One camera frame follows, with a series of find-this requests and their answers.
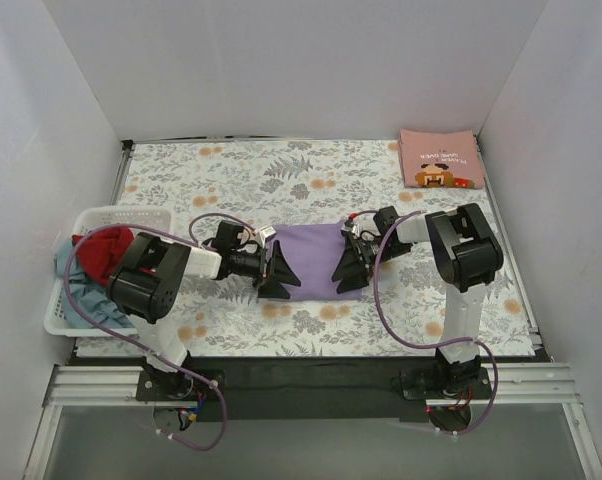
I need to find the purple t shirt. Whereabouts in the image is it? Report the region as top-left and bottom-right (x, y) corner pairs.
(274, 222), (362, 302)

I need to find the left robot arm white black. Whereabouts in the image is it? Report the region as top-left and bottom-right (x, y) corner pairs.
(106, 220), (301, 399)

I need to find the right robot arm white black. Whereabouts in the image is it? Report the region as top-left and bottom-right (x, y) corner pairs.
(332, 203), (504, 401)

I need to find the floral tablecloth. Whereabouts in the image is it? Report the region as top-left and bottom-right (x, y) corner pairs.
(75, 139), (537, 359)

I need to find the white plastic laundry basket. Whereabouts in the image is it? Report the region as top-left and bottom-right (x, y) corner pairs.
(43, 205), (175, 338)

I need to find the folded pink printed t shirt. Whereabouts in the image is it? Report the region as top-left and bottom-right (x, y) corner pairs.
(398, 129), (485, 189)

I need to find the red t shirt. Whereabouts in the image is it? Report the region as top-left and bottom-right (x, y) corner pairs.
(76, 227), (134, 287)

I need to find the blue t shirt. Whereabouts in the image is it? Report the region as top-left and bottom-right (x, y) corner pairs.
(60, 257), (133, 330)

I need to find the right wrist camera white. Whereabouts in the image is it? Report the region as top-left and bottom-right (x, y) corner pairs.
(341, 215), (361, 240)

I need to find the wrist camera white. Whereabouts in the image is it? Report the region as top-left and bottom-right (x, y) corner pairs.
(253, 225), (276, 248)
(341, 215), (361, 240)

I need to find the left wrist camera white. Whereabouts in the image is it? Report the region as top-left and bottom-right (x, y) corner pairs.
(253, 225), (276, 248)

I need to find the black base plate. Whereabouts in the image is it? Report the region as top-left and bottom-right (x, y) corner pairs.
(135, 355), (495, 424)

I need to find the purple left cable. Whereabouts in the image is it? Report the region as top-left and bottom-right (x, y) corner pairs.
(60, 212), (262, 450)

